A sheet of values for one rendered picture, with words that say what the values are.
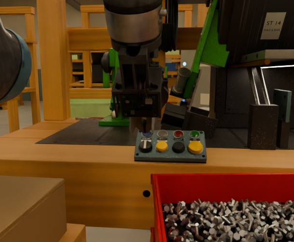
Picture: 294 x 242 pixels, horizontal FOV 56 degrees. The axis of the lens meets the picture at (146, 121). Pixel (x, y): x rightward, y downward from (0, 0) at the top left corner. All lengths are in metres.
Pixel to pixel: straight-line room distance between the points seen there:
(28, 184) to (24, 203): 0.06
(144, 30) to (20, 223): 0.26
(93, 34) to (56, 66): 0.22
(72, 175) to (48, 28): 0.78
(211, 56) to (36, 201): 0.59
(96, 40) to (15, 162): 0.77
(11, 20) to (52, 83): 11.30
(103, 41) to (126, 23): 0.93
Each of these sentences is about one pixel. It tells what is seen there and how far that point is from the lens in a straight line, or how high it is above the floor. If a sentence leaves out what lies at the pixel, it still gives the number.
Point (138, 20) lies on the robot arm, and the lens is 0.36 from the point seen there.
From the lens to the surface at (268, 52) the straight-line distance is 0.64.
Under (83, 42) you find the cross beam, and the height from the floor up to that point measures 1.21.
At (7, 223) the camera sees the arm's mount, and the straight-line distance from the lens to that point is 0.33.
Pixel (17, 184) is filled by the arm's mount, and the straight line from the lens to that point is 0.43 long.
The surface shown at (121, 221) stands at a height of 0.77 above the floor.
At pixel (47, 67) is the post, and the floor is 1.10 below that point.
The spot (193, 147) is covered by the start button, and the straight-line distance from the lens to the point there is 0.58.
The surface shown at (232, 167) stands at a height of 0.90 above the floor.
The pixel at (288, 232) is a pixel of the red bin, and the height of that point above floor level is 0.88.
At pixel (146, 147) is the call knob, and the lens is 0.58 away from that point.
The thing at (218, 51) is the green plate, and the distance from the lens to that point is 0.80.
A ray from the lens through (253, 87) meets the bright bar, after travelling 0.76.
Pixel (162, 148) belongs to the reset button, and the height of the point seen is 0.93.
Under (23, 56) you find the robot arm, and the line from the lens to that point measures 0.46.
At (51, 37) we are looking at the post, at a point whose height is 1.23.
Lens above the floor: 1.08
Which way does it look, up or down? 10 degrees down
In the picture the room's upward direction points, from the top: straight up
